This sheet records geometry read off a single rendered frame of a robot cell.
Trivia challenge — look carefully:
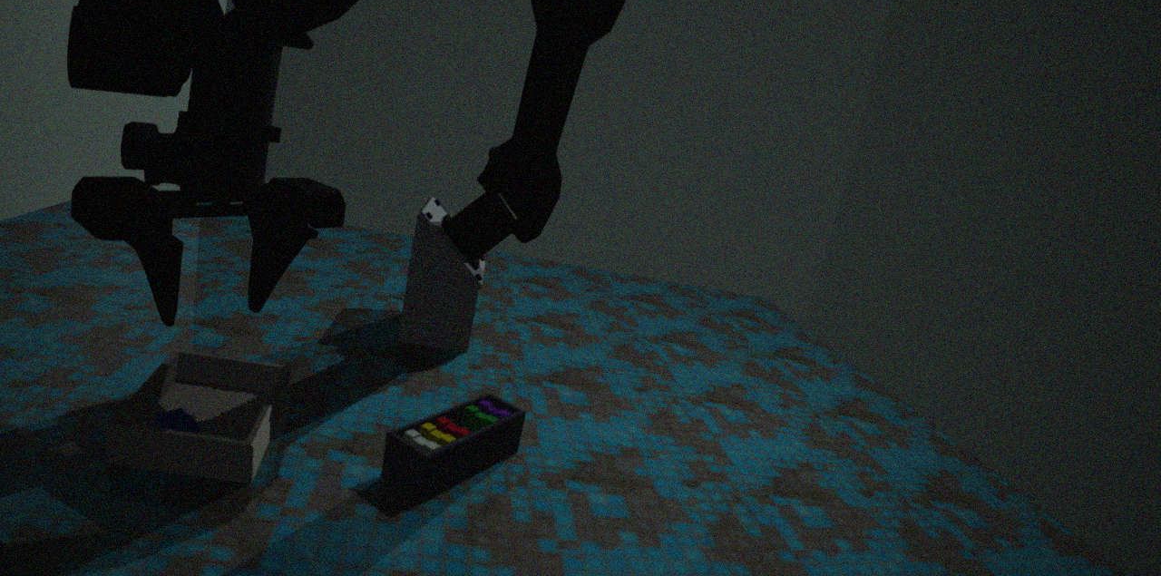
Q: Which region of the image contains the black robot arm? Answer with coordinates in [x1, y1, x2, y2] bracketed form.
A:
[67, 0, 626, 269]

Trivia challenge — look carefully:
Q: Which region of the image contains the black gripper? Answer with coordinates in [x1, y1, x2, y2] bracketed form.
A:
[71, 99, 346, 327]

